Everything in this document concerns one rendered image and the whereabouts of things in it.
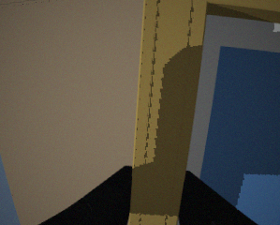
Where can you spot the tan wooden picture frame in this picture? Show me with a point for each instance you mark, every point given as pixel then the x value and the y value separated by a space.
pixel 208 101

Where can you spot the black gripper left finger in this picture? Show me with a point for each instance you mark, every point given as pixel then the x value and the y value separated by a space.
pixel 107 204

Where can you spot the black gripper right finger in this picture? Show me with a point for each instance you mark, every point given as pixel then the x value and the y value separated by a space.
pixel 200 205

